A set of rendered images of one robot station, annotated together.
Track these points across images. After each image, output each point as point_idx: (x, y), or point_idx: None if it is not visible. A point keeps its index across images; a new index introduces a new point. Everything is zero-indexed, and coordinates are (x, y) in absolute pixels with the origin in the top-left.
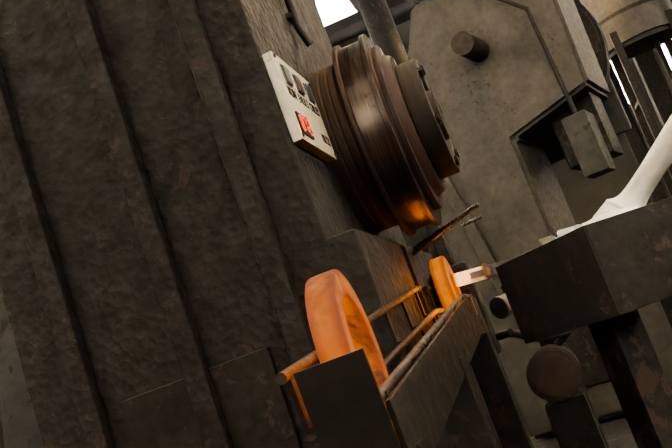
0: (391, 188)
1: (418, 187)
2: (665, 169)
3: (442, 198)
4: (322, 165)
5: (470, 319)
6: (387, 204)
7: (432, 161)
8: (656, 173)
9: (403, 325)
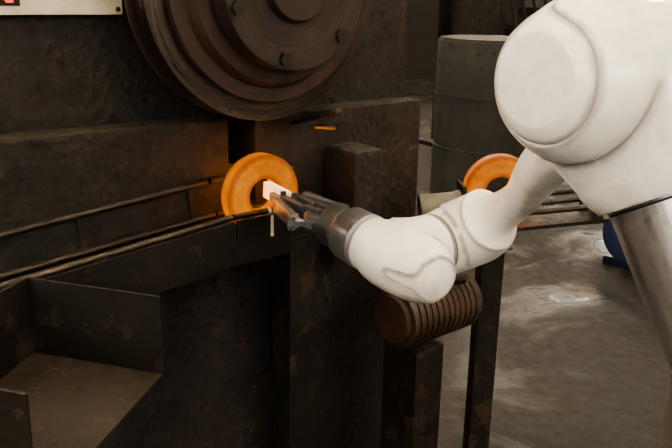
0: (168, 73)
1: (192, 85)
2: (524, 208)
3: (323, 80)
4: (78, 24)
5: (184, 258)
6: (170, 87)
7: (241, 53)
8: (513, 206)
9: (61, 245)
